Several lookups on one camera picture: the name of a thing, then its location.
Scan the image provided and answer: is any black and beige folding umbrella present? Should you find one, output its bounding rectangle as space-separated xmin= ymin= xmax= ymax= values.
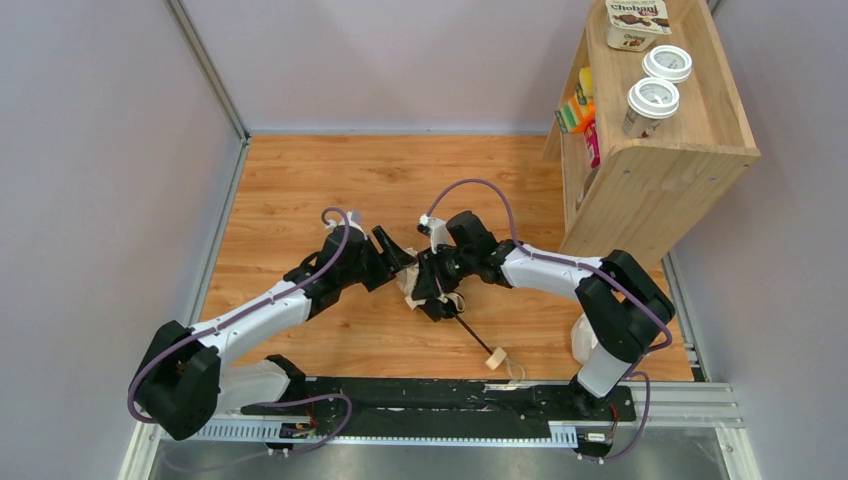
xmin=397 ymin=245 xmax=527 ymax=384

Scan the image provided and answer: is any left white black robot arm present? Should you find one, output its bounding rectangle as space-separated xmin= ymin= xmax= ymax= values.
xmin=127 ymin=226 xmax=416 ymax=440

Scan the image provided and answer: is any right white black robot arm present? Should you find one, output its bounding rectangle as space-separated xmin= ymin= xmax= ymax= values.
xmin=407 ymin=211 xmax=675 ymax=410

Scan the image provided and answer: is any crumpled white plastic bag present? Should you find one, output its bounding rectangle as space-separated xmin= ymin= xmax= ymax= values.
xmin=570 ymin=313 xmax=598 ymax=365

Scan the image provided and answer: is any green orange sponge pack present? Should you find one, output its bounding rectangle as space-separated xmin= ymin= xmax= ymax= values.
xmin=555 ymin=93 xmax=596 ymax=133

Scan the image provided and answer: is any pink package on shelf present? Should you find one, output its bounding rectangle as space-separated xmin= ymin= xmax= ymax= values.
xmin=583 ymin=119 xmax=601 ymax=169

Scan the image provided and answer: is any yellow green item on shelf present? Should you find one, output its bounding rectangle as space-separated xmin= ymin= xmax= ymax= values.
xmin=575 ymin=67 xmax=594 ymax=105

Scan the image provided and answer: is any wooden shelf unit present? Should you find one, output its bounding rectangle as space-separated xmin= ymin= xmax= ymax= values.
xmin=542 ymin=1 xmax=760 ymax=267

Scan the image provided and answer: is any near white lidded cup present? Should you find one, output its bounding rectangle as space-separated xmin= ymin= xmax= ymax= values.
xmin=622 ymin=77 xmax=680 ymax=138

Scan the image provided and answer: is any white lidded cup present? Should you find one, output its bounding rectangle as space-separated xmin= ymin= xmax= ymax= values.
xmin=642 ymin=45 xmax=693 ymax=84
xmin=622 ymin=77 xmax=680 ymax=138

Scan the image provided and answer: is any far white lidded cup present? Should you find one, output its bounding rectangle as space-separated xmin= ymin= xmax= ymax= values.
xmin=642 ymin=45 xmax=693 ymax=84

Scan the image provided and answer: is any Chobani yogurt cup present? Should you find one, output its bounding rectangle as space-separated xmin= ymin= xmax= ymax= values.
xmin=605 ymin=0 xmax=672 ymax=52

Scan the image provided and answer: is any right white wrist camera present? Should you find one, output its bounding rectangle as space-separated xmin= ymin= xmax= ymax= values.
xmin=418 ymin=215 xmax=450 ymax=254

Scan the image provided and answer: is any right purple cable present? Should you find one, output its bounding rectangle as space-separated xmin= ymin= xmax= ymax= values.
xmin=425 ymin=178 xmax=674 ymax=463

